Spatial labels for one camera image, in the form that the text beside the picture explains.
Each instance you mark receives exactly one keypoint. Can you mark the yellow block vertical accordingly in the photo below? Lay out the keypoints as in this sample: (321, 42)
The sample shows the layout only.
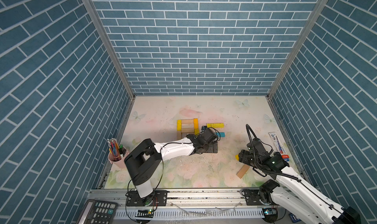
(215, 125)

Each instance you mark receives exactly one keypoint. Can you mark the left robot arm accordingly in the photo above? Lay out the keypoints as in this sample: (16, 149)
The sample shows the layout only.
(143, 160)

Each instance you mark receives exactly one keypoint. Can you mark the blue handheld device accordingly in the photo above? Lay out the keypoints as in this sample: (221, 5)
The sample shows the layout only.
(294, 218)

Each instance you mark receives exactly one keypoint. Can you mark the orange block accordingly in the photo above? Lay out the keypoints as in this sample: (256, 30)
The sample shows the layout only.
(196, 124)

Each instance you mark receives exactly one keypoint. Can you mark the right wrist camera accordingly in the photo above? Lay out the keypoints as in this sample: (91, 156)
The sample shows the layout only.
(257, 146)

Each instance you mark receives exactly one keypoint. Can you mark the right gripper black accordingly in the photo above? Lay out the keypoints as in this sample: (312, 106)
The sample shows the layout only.
(243, 155)

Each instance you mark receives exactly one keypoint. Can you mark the teal block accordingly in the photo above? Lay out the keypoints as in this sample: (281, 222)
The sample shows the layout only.
(221, 134)

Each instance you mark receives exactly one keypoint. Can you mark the tan wooden block diagonal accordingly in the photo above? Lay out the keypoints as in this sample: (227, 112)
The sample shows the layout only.
(188, 130)

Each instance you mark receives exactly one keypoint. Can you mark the black calculator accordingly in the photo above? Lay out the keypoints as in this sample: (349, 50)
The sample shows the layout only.
(97, 212)

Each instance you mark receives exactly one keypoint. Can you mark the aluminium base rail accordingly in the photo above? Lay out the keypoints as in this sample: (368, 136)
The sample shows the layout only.
(185, 197)

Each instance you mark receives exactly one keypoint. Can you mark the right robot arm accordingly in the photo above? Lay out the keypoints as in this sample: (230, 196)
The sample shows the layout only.
(289, 190)

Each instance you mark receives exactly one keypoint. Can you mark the pen holder cup with pens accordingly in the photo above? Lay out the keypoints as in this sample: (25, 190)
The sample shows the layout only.
(117, 153)

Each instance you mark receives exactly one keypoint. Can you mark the white cable duct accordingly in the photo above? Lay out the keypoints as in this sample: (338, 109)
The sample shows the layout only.
(167, 214)

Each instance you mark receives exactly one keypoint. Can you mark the toothpaste tube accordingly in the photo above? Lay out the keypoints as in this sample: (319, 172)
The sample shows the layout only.
(279, 146)

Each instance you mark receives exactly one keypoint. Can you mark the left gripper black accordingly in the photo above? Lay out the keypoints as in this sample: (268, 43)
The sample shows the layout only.
(211, 149)

